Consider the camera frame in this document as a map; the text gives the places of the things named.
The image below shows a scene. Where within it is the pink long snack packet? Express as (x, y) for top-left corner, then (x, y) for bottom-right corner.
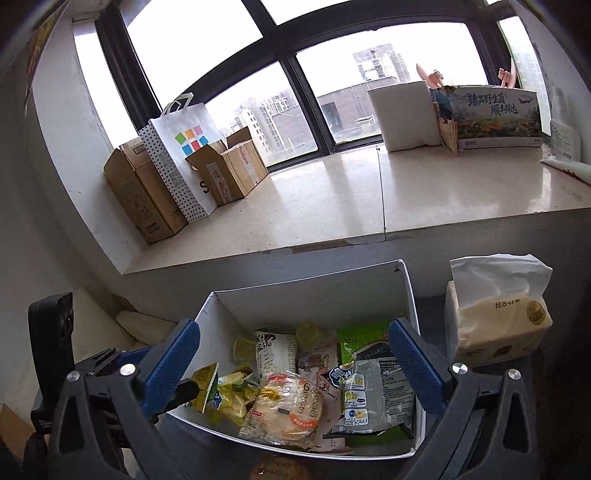
(297, 339), (351, 454)

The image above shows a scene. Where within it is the printed landscape gift box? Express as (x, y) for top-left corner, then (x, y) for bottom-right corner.
(430, 86), (543, 154)

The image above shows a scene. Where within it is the green snack packet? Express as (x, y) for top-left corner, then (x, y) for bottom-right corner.
(335, 319), (394, 364)

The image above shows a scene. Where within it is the tall brown cardboard box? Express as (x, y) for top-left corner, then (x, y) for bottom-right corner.
(103, 138), (187, 244)

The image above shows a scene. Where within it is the white dotted paper bag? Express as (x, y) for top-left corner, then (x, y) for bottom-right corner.
(139, 93), (222, 223)

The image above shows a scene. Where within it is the grey silver snack packet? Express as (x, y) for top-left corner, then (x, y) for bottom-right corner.
(324, 357), (415, 439)

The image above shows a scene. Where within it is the tissue pack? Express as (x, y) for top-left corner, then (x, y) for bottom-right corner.
(444, 254), (553, 368)

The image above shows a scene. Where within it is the round rice cracker packet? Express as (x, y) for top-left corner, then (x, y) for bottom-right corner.
(238, 371), (324, 450)

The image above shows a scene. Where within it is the cream leather sofa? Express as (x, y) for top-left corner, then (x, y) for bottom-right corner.
(72, 289), (176, 362)

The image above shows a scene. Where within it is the white foam block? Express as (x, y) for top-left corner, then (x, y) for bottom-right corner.
(368, 81), (442, 152)

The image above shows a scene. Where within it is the white cardboard storage box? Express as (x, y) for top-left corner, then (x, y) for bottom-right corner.
(173, 260), (426, 461)

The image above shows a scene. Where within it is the open brown cardboard box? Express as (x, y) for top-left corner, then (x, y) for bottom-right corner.
(185, 127), (269, 206)

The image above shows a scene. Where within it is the yellow blue snack packet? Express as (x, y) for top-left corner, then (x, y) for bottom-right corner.
(184, 363), (259, 427)

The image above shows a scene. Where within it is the white plastic bottle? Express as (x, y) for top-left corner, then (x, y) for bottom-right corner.
(550, 86), (581, 162)

